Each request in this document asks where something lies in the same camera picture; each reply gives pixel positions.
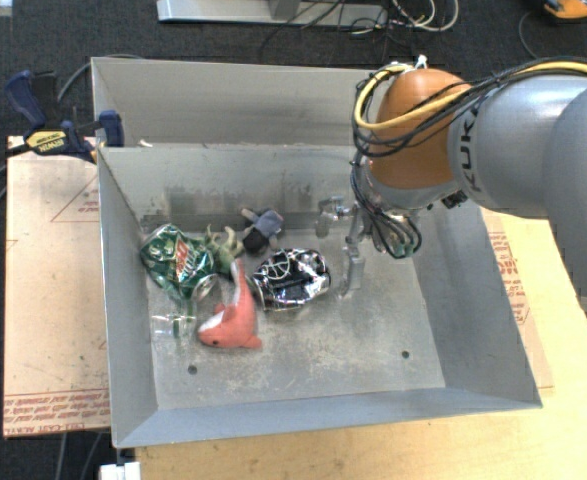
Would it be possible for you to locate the brown cardboard board red print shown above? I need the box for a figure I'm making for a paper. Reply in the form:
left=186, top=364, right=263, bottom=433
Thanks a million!
left=2, top=135, right=557, bottom=439

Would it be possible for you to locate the pink toy fish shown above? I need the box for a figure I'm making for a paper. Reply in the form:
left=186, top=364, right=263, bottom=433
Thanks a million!
left=196, top=257, right=264, bottom=352

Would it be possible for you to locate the grey metal bin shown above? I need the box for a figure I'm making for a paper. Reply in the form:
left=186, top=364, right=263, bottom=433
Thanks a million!
left=90, top=56, right=544, bottom=450

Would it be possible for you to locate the black cylinder on white bracket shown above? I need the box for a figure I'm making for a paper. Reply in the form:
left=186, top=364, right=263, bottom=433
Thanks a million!
left=441, top=190, right=470, bottom=210

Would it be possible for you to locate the green toy animal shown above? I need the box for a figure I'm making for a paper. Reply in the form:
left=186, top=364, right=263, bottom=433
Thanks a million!
left=203, top=224, right=247, bottom=277

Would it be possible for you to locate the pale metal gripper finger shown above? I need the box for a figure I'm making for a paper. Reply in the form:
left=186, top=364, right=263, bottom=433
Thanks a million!
left=314, top=195, right=349, bottom=240
left=340, top=241, right=368, bottom=297

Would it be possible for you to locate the clear glass cup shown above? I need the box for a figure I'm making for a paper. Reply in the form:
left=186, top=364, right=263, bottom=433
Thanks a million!
left=149, top=311, right=198, bottom=343

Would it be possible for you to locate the grey and black toy animal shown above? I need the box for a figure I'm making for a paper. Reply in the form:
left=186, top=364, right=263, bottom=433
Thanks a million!
left=239, top=207, right=285, bottom=257

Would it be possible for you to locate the crushed black drink can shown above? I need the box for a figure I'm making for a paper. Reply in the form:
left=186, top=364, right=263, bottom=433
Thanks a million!
left=249, top=247, right=332, bottom=313

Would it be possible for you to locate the crushed green drink can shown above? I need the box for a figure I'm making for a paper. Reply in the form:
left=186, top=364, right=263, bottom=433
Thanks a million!
left=139, top=222, right=220, bottom=303

